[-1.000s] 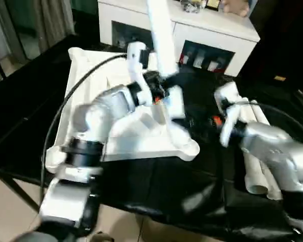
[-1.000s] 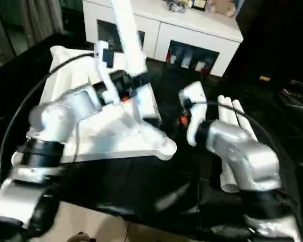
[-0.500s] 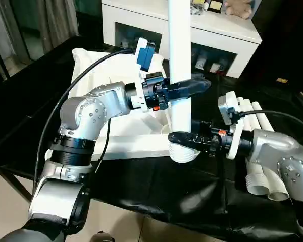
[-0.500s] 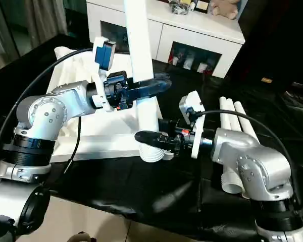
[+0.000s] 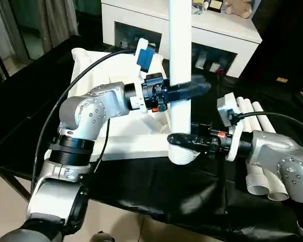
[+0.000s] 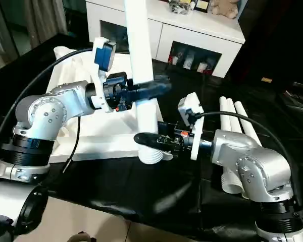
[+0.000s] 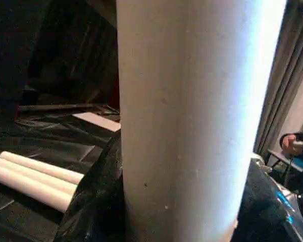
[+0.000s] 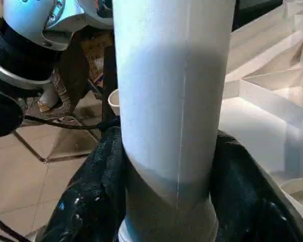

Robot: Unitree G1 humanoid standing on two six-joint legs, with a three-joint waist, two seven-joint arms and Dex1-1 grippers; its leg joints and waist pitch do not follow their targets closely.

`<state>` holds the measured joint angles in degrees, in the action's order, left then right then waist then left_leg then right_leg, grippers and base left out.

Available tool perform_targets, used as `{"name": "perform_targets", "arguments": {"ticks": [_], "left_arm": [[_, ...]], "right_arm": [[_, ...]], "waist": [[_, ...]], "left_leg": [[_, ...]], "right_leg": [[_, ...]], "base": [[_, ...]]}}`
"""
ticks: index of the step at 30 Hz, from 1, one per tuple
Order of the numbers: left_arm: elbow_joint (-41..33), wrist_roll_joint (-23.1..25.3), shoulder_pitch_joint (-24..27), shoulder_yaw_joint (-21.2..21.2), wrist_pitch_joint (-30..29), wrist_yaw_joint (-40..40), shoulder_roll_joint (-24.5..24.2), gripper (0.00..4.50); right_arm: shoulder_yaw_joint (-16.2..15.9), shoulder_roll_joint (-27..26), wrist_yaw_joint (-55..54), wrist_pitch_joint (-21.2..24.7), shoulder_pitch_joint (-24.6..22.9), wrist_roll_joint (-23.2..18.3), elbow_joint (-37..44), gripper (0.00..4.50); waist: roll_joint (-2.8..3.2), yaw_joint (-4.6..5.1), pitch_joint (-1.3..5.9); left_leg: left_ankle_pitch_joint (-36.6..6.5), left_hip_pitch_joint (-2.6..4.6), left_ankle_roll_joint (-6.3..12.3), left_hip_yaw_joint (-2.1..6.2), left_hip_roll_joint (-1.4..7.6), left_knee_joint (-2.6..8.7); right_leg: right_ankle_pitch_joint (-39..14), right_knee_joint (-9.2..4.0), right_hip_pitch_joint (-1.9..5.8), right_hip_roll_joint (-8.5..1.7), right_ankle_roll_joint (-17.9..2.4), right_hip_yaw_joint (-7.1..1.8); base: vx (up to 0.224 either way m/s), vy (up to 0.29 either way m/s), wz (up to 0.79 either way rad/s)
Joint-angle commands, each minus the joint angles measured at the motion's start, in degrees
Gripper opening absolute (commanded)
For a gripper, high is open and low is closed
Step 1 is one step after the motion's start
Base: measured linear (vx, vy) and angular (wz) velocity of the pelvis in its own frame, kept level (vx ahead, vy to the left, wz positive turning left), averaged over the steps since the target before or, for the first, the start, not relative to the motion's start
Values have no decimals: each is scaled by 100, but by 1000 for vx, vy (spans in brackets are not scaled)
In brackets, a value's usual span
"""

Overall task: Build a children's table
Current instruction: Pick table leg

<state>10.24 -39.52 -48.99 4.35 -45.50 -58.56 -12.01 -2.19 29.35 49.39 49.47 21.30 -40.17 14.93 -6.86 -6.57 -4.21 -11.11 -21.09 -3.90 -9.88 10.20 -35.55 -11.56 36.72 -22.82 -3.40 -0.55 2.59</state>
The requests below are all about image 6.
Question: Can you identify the beige teddy bear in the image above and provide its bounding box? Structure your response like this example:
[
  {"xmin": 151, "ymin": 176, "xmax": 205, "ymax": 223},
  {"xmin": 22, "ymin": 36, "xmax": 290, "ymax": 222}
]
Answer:
[{"xmin": 210, "ymin": 0, "xmax": 239, "ymax": 19}]

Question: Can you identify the white plastic table top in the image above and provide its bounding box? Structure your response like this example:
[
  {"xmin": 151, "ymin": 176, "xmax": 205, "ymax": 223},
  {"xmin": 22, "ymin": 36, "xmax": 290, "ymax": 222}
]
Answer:
[{"xmin": 45, "ymin": 45, "xmax": 174, "ymax": 162}]

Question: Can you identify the white printed mug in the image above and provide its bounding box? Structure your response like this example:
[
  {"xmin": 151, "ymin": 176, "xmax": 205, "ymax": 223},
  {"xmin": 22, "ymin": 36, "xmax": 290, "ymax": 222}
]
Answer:
[{"xmin": 183, "ymin": 50, "xmax": 193, "ymax": 69}]

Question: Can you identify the white sideboard cabinet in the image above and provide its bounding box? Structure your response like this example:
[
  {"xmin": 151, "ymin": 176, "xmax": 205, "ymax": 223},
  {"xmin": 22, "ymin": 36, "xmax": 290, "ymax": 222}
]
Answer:
[{"xmin": 85, "ymin": 0, "xmax": 245, "ymax": 79}]

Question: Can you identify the beige curtain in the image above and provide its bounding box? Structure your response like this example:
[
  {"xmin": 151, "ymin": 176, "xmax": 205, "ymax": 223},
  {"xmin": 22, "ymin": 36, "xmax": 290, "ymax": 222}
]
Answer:
[{"xmin": 0, "ymin": 0, "xmax": 68, "ymax": 71}]

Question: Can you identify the black shiny mat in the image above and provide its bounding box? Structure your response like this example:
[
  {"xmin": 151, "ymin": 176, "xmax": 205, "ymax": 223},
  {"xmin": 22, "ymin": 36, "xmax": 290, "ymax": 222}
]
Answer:
[{"xmin": 0, "ymin": 45, "xmax": 303, "ymax": 239}]

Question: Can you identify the dark cluttered bundle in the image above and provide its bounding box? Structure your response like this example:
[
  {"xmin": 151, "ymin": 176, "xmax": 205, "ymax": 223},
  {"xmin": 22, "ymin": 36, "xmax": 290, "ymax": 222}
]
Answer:
[{"xmin": 168, "ymin": 0, "xmax": 195, "ymax": 15}]

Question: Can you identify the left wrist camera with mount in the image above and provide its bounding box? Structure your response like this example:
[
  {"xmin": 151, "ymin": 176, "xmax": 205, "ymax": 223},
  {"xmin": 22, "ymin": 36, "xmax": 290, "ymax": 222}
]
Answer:
[{"xmin": 90, "ymin": 36, "xmax": 117, "ymax": 113}]

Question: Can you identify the white plastic table leg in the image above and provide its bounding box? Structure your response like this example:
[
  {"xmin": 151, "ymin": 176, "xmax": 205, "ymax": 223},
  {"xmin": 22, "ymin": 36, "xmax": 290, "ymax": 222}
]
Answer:
[
  {"xmin": 226, "ymin": 98, "xmax": 244, "ymax": 195},
  {"xmin": 219, "ymin": 97, "xmax": 231, "ymax": 189},
  {"xmin": 123, "ymin": 0, "xmax": 167, "ymax": 165},
  {"xmin": 233, "ymin": 100, "xmax": 263, "ymax": 148}
]

